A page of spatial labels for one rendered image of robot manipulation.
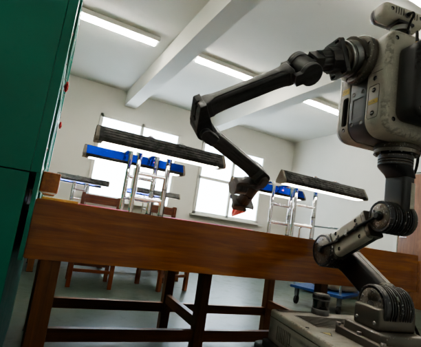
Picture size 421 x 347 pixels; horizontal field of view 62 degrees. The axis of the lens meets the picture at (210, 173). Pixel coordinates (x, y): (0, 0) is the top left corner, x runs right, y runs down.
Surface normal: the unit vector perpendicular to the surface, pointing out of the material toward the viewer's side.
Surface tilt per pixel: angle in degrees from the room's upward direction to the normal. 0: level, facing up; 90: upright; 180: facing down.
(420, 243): 90
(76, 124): 90
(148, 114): 90
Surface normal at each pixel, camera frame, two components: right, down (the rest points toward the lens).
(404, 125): 0.29, -0.09
